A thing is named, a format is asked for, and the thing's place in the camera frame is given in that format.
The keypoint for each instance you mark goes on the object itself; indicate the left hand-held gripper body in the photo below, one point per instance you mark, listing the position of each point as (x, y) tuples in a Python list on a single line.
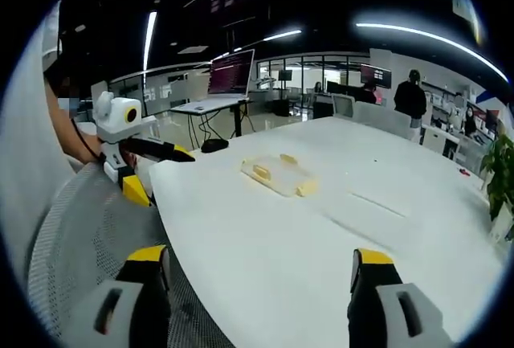
[(114, 123)]

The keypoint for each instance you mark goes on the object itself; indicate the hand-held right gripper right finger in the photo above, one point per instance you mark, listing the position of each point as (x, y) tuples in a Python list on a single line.
[(385, 316)]

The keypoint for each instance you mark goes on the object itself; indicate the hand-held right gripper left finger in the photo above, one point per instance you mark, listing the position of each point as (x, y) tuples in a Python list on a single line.
[(120, 316)]

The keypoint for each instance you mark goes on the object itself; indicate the black rounded object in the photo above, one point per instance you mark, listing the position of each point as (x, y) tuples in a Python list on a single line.
[(214, 145)]

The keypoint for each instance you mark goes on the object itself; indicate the grey mesh office chair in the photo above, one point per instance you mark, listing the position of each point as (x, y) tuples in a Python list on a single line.
[(100, 235)]

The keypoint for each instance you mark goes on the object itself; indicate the white standing desk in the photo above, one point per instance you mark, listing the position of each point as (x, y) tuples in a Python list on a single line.
[(237, 113)]

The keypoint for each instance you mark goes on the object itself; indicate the person's white shirt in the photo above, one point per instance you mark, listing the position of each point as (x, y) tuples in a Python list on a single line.
[(26, 143)]

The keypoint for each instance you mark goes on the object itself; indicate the ceiling light strip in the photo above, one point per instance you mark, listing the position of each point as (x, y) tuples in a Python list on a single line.
[(149, 38), (283, 35), (433, 38)]

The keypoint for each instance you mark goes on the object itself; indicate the open silver laptop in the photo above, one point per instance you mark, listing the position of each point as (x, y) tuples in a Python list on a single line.
[(231, 76)]

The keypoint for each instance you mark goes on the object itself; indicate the clear plastic box yellow clips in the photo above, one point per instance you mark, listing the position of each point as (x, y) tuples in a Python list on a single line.
[(281, 177)]

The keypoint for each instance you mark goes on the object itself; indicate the white plant pot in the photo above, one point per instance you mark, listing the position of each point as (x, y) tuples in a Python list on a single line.
[(502, 227)]

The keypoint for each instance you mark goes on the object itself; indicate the small red object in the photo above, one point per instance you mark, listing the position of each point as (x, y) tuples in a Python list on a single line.
[(464, 171)]

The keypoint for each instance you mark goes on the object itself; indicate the green potted plant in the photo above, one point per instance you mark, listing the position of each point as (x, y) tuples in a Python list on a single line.
[(500, 167)]

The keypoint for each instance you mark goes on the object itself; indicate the wall monitor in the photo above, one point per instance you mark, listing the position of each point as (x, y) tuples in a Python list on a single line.
[(376, 75)]

